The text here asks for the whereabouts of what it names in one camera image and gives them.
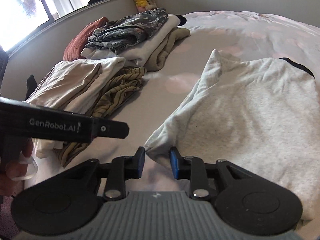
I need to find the rust red towel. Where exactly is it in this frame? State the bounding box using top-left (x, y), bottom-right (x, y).
top-left (63, 17), bottom-right (108, 61)

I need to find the white folded garment under floral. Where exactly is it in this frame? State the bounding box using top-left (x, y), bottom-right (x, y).
top-left (80, 14), bottom-right (181, 67)

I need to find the dark floral folded garment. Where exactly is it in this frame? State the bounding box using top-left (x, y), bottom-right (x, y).
top-left (85, 8), bottom-right (168, 55)

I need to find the olive striped garment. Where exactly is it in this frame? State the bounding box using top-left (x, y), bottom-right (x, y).
top-left (54, 67), bottom-right (147, 167)

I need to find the light grey long-sleeve shirt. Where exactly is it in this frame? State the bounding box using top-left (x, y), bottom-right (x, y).
top-left (145, 50), bottom-right (319, 220)

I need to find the beige folded garment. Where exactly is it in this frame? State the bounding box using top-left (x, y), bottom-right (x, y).
top-left (25, 60), bottom-right (103, 109)

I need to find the black sock foot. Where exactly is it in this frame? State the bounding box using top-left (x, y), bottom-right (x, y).
top-left (25, 75), bottom-right (37, 100)

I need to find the window with dark frame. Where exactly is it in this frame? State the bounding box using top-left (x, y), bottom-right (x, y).
top-left (1, 0), bottom-right (104, 53)

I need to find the khaki folded garment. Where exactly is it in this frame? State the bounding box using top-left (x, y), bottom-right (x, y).
top-left (144, 27), bottom-right (190, 72)

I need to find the left hand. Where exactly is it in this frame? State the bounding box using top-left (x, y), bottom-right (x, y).
top-left (1, 138), bottom-right (34, 197)

